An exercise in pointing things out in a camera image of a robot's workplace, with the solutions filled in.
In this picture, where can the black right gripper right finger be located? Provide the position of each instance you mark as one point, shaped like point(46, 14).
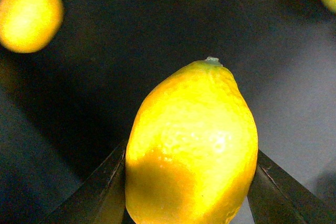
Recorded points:
point(276, 197)

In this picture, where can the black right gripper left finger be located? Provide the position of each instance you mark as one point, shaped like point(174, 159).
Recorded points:
point(101, 198)

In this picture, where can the yellow lemon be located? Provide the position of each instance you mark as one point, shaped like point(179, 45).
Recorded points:
point(192, 151)

